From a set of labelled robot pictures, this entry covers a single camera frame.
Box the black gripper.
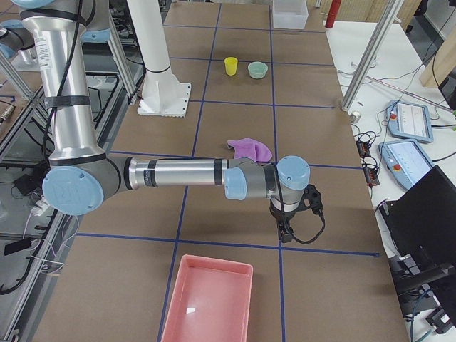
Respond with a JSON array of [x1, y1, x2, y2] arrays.
[[269, 199, 300, 243]]

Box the mint green bowl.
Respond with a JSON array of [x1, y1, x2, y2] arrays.
[[247, 61, 269, 79]]

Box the yellow plastic cup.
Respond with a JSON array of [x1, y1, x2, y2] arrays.
[[224, 57, 238, 76]]

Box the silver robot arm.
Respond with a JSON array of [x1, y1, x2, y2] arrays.
[[1, 19, 35, 59], [18, 1, 323, 242]]

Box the purple microfiber cloth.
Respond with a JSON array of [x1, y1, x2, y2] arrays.
[[227, 138, 272, 162]]

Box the pink plastic tray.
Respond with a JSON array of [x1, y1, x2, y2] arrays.
[[161, 254, 254, 341]]

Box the black laptop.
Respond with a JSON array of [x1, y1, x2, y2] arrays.
[[379, 166, 455, 295]]

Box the lower blue teach pendant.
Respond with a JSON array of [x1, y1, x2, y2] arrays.
[[378, 138, 435, 190]]

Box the blue teach pendant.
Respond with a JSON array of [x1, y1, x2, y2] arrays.
[[378, 138, 435, 190], [385, 100, 434, 143]]

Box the upper blue teach pendant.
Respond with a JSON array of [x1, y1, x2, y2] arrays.
[[385, 100, 434, 143]]

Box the red cylinder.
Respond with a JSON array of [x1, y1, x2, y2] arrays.
[[325, 0, 341, 29]]

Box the clear plastic bin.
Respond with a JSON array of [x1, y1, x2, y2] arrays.
[[272, 0, 309, 30]]

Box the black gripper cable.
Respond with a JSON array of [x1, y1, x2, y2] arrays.
[[290, 209, 326, 245]]

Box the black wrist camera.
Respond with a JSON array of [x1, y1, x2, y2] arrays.
[[303, 184, 323, 215]]

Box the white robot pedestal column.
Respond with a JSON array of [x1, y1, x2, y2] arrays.
[[128, 0, 192, 118]]

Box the aluminium frame post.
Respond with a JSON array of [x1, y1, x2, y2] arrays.
[[341, 0, 403, 112]]

